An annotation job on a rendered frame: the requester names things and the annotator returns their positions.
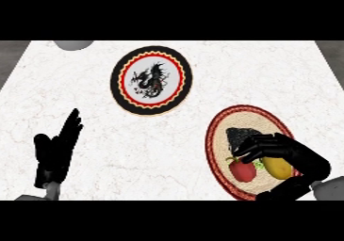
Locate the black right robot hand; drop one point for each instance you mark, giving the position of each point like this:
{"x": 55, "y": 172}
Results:
{"x": 294, "y": 153}

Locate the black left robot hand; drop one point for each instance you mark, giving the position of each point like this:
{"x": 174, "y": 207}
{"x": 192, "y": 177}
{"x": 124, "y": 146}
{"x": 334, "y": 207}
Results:
{"x": 55, "y": 153}

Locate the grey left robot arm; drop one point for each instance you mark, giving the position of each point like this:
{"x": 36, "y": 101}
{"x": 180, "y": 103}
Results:
{"x": 52, "y": 192}

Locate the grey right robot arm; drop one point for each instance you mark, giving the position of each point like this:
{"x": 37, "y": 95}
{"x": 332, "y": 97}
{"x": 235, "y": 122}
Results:
{"x": 334, "y": 189}

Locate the red bell pepper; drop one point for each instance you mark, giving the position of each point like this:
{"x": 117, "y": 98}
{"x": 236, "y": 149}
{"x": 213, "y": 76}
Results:
{"x": 242, "y": 172}

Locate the round beige red-rimmed placemat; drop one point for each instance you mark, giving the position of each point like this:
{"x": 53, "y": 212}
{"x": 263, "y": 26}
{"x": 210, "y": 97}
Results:
{"x": 217, "y": 147}

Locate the black-rimmed dragon print plate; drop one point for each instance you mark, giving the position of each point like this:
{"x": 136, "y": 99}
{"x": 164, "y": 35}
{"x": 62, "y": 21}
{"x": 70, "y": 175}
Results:
{"x": 151, "y": 80}

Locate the yellow fruit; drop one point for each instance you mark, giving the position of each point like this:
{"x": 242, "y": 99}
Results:
{"x": 276, "y": 168}

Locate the black speckled wedge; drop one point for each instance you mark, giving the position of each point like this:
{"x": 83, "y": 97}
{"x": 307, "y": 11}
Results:
{"x": 236, "y": 136}

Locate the grey rounded object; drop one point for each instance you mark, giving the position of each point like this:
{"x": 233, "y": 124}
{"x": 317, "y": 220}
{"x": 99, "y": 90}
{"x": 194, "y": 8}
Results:
{"x": 71, "y": 45}

